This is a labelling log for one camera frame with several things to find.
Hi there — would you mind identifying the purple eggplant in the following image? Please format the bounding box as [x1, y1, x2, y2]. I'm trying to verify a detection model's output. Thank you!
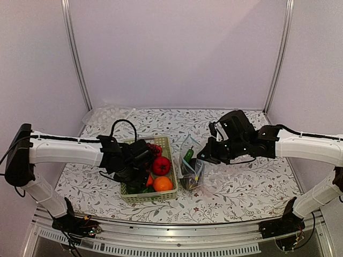
[180, 158, 205, 191]

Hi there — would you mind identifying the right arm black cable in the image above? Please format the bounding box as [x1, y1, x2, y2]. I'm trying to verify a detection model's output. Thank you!
[275, 124, 343, 141]

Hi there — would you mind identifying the green cucumber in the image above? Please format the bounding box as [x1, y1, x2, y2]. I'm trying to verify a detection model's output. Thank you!
[183, 146, 194, 163]

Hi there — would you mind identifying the right aluminium frame post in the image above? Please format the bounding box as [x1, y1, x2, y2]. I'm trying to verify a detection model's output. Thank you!
[263, 0, 295, 116]

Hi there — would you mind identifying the orange carrot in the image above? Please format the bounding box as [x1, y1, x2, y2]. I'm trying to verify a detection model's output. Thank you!
[146, 175, 154, 187]

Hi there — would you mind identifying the crumpled clear plastic bag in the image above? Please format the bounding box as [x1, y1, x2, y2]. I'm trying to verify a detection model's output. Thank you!
[200, 155, 256, 198]

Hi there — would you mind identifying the front aluminium rail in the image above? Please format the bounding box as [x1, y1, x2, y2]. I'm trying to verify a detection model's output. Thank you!
[25, 211, 333, 256]

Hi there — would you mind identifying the left aluminium frame post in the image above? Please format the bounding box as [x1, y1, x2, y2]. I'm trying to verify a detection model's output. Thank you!
[61, 0, 93, 111]

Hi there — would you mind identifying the green plastic basket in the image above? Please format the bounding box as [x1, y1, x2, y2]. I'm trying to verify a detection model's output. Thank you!
[120, 136, 178, 203]

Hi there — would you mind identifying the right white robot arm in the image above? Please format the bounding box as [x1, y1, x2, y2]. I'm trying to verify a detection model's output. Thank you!
[197, 125, 342, 233]

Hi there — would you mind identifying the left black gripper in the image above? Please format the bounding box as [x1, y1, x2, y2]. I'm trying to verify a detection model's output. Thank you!
[114, 163, 150, 191]

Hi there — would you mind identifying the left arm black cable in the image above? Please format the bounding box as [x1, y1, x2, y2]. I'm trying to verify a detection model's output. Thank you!
[110, 119, 138, 142]

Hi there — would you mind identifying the green pepper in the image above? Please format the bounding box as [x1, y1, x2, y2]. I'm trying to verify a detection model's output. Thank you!
[126, 185, 137, 194]

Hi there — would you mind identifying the aluminium frame post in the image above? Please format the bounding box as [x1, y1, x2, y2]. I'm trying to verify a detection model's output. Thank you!
[263, 0, 295, 116]
[61, 0, 93, 111]

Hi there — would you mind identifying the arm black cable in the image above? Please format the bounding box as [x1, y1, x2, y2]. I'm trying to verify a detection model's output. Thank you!
[110, 119, 138, 142]
[275, 124, 343, 141]

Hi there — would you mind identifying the clear zip bag blue zipper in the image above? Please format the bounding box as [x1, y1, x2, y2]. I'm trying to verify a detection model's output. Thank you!
[178, 134, 215, 197]

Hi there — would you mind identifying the green leafy vegetable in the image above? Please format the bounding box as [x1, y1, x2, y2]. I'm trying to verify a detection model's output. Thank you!
[140, 186, 155, 201]

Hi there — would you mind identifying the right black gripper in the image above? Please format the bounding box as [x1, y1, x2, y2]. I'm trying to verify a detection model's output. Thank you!
[197, 137, 248, 165]

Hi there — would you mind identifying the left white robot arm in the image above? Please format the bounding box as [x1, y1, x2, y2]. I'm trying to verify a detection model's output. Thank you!
[1, 124, 154, 237]

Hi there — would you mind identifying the red strawberry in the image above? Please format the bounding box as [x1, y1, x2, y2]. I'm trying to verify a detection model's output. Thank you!
[147, 143, 162, 157]

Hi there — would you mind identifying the orange fruit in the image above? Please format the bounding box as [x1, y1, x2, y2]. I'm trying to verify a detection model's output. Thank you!
[153, 176, 173, 192]

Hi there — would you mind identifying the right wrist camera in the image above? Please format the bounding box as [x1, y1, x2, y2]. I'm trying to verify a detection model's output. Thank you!
[208, 121, 228, 142]

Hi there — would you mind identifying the red apple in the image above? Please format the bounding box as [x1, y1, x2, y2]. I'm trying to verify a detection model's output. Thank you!
[152, 156, 171, 176]

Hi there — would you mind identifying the clear bag at back corner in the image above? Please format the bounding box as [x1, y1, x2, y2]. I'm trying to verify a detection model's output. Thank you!
[82, 104, 135, 129]

